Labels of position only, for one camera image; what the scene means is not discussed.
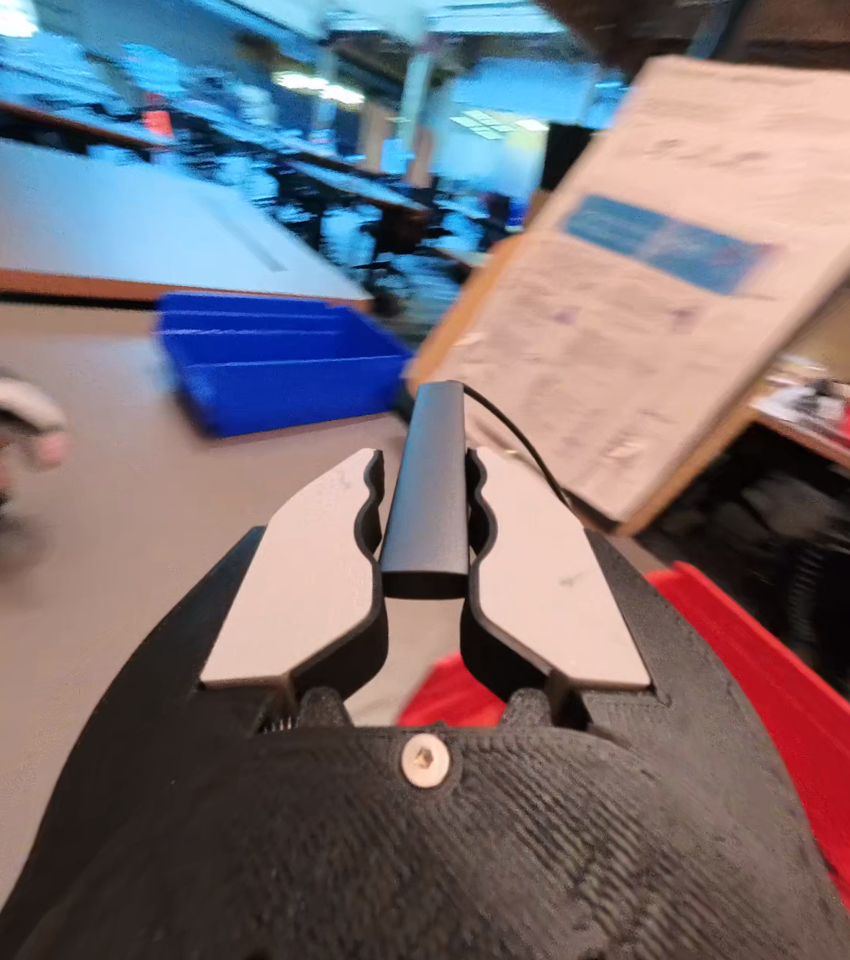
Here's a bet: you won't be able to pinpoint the black monitor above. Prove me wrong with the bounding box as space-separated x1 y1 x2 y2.
541 122 597 195

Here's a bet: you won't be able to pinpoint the grey USB hub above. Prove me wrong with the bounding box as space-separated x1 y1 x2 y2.
380 380 472 601

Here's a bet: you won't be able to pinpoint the red plastic bin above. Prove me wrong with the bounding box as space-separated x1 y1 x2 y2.
398 561 850 960

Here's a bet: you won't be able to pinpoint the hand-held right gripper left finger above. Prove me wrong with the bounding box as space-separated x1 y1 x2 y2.
198 448 390 717

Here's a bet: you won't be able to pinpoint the grey desk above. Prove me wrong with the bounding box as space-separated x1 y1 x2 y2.
0 298 666 960

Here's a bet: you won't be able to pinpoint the printed paper sheets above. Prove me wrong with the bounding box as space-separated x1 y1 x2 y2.
432 56 850 526

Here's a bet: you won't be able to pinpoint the blue plastic bin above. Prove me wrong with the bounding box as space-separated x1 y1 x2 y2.
155 291 414 440

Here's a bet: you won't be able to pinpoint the black hub tail cable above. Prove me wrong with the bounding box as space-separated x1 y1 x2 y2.
462 384 574 510

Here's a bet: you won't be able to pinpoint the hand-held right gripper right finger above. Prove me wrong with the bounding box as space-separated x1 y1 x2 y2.
459 447 654 717

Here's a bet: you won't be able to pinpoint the brown document board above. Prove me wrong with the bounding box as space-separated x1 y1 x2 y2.
406 225 850 537

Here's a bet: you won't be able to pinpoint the wood-edged grey table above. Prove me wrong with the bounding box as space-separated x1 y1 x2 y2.
0 131 375 310

